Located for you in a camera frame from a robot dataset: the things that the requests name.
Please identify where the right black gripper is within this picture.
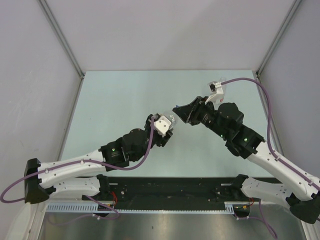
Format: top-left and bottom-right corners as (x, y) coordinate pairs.
(173, 96), (229, 139)

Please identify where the blue labeled water bottle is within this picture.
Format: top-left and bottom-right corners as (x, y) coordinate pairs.
(168, 112), (179, 129)

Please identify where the clear unlabeled plastic bottle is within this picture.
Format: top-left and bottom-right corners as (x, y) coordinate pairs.
(217, 77), (227, 105)

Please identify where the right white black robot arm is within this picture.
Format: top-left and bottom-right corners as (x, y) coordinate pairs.
(173, 96), (320, 224)

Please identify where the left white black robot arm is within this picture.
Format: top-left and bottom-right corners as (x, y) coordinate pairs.
(24, 113), (176, 204)

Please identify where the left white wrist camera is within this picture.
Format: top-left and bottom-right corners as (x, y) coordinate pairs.
(153, 114), (173, 137)

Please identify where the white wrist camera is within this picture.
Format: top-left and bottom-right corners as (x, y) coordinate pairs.
(153, 114), (173, 137)
(205, 81), (220, 105)

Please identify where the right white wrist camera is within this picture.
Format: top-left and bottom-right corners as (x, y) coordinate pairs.
(205, 81), (220, 105)

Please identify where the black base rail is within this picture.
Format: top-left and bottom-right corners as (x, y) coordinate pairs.
(92, 174), (250, 203)

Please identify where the slotted cable duct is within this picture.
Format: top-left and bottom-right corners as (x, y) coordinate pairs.
(46, 202), (251, 215)

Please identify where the right aluminium frame post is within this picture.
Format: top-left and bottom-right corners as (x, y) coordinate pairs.
(255, 0), (304, 79)

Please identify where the aluminium frame post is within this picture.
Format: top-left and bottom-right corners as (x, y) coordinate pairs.
(37, 0), (84, 80)
(255, 0), (304, 79)

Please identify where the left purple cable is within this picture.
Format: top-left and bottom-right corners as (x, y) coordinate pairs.
(0, 114), (158, 205)

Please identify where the left aluminium frame post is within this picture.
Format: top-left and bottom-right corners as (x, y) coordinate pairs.
(37, 0), (84, 80)

